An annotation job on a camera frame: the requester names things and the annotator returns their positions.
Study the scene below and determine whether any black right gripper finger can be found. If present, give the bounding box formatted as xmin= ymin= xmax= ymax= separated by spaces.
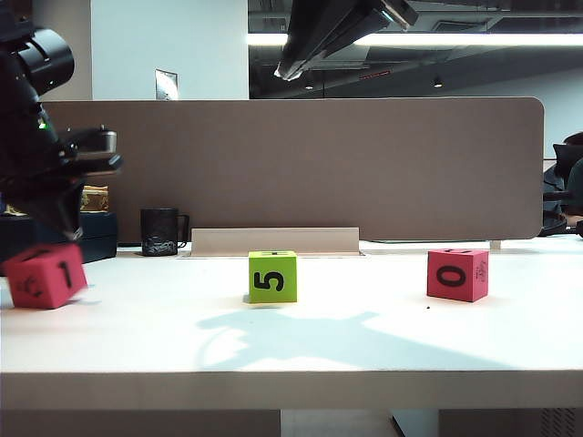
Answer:
xmin=274 ymin=0 xmax=347 ymax=76
xmin=286 ymin=0 xmax=382 ymax=82

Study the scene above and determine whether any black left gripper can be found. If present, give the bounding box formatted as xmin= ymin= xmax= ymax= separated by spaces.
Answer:
xmin=0 ymin=136 xmax=124 ymax=242

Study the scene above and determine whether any pink block with 1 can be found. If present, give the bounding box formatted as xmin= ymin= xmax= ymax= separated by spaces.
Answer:
xmin=3 ymin=243 xmax=89 ymax=310

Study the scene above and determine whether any green block with 5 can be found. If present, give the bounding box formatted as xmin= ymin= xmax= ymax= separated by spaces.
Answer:
xmin=248 ymin=249 xmax=299 ymax=305

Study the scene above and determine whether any pink block with 0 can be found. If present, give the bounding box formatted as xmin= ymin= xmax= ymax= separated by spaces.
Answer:
xmin=425 ymin=248 xmax=490 ymax=303

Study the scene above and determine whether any yellow patterned box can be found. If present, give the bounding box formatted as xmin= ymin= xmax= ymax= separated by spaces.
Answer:
xmin=3 ymin=183 xmax=111 ymax=215

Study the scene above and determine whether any dark blue case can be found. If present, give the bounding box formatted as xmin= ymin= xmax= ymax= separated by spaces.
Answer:
xmin=0 ymin=211 xmax=119 ymax=266

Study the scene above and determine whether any black mug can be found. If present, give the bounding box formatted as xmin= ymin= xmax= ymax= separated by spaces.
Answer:
xmin=139 ymin=208 xmax=191 ymax=258

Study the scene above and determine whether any long ceiling light strip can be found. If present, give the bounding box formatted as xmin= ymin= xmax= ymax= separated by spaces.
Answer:
xmin=248 ymin=33 xmax=583 ymax=47

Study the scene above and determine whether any brown desk divider panel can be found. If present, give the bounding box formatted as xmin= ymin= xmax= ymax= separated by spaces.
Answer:
xmin=40 ymin=96 xmax=547 ymax=242

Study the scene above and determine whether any black office chair headrest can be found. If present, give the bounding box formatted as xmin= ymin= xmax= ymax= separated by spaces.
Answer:
xmin=552 ymin=142 xmax=583 ymax=182

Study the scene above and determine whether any seated person in background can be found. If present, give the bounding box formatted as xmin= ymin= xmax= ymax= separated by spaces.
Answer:
xmin=542 ymin=131 xmax=583 ymax=239

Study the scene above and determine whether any grey vented under-desk panel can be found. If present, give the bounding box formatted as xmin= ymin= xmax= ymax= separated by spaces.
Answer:
xmin=439 ymin=408 xmax=583 ymax=437

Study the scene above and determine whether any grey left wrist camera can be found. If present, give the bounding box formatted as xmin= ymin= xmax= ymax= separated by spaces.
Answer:
xmin=61 ymin=127 xmax=118 ymax=156

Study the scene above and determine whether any silver wall plaque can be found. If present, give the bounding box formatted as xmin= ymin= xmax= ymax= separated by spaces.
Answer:
xmin=154 ymin=68 xmax=179 ymax=102

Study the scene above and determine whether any beige cable tray flap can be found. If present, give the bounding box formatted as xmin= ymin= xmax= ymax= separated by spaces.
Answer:
xmin=177 ymin=227 xmax=368 ymax=259

